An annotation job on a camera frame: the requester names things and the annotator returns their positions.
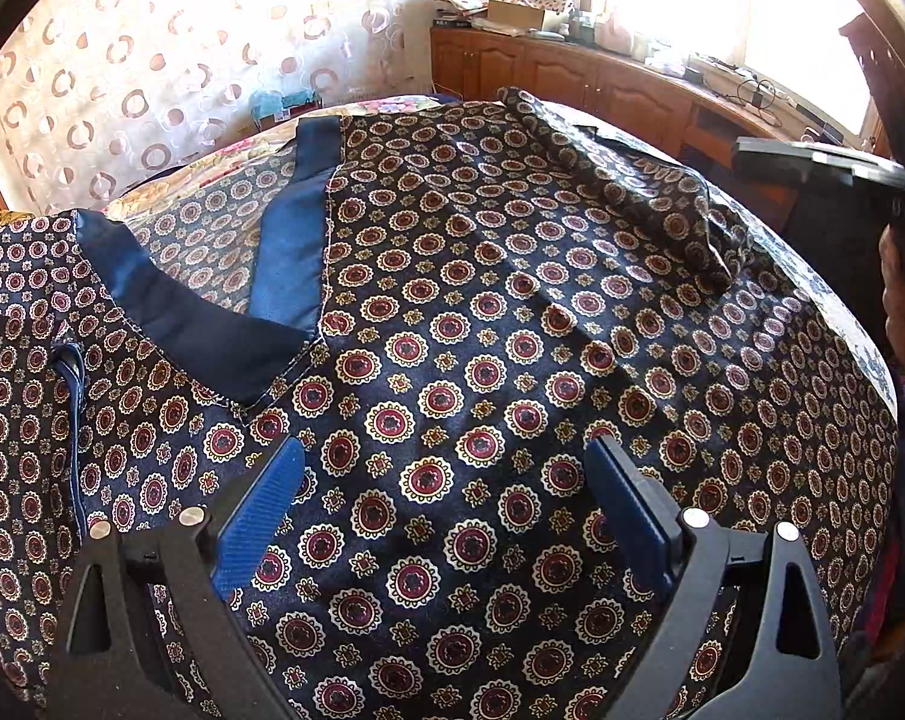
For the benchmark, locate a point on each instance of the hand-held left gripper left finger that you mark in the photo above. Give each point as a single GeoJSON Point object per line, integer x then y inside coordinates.
{"type": "Point", "coordinates": [261, 514]}

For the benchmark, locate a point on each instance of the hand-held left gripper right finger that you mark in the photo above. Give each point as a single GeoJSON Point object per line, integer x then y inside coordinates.
{"type": "Point", "coordinates": [632, 517]}

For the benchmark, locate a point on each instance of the navy patterned pajama shirt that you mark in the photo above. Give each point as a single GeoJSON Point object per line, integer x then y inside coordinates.
{"type": "Point", "coordinates": [437, 315]}

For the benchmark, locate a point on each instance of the bright window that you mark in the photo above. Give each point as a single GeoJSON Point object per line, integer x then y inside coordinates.
{"type": "Point", "coordinates": [722, 0]}

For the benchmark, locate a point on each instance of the pale pink bag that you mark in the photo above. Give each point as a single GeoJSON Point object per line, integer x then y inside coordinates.
{"type": "Point", "coordinates": [614, 34]}

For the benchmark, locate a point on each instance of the long wooden cabinet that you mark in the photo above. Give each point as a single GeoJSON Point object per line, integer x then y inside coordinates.
{"type": "Point", "coordinates": [557, 67]}

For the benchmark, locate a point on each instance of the floral bed blanket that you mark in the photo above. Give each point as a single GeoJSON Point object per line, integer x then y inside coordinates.
{"type": "Point", "coordinates": [220, 154]}

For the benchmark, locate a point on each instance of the cardboard box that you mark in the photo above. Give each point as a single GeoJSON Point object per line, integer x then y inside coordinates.
{"type": "Point", "coordinates": [520, 13]}

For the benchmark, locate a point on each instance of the blue plastic bag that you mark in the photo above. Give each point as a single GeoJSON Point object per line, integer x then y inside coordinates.
{"type": "Point", "coordinates": [280, 103]}

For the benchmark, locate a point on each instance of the circle patterned sheer curtain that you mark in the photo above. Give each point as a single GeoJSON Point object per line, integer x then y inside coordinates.
{"type": "Point", "coordinates": [160, 52]}

